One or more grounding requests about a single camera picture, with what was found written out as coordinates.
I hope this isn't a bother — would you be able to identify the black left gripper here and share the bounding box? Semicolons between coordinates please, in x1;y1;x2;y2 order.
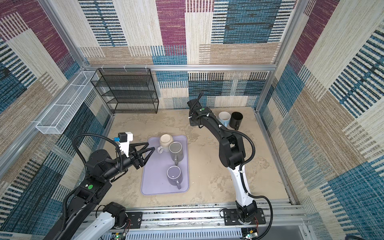
102;142;154;183

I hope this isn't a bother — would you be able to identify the light blue mug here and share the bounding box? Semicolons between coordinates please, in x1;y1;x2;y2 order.
219;112;231;128

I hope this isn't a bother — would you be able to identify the black ceramic mug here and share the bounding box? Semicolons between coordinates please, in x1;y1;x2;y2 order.
229;112;244;131

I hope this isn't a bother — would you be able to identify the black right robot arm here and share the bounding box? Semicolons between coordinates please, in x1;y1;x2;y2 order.
187;99;258;223

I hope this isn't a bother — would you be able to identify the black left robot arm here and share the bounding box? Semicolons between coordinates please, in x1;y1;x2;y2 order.
45;143;155;240

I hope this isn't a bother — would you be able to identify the cream speckled mug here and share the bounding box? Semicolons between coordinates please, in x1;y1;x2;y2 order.
157;134;174;154

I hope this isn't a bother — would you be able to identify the grey ceramic mug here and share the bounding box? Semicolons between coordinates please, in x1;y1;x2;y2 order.
169;142;184;166

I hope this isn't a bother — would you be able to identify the purple ceramic mug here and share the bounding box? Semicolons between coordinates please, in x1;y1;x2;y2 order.
167;166;183;190

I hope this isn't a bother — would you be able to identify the lavender plastic tray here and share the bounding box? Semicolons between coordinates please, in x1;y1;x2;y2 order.
141;135;190;196

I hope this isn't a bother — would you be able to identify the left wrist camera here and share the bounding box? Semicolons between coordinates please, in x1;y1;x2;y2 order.
114;132;134;157

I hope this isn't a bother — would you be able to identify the black wire mesh shelf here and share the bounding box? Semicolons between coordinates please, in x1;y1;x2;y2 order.
91;68;159;114

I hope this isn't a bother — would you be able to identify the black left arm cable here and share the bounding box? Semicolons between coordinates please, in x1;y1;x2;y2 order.
71;133;124;172

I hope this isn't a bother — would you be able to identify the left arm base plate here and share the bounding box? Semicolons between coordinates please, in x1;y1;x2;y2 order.
122;212;143;231

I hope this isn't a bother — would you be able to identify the white wire mesh basket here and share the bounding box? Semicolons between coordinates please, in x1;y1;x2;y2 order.
36;71;95;135

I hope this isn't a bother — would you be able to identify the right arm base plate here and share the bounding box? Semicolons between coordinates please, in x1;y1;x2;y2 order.
219;208;266;226

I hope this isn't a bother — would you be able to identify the aluminium front rail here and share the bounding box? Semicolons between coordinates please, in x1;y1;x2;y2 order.
100;200;316;240

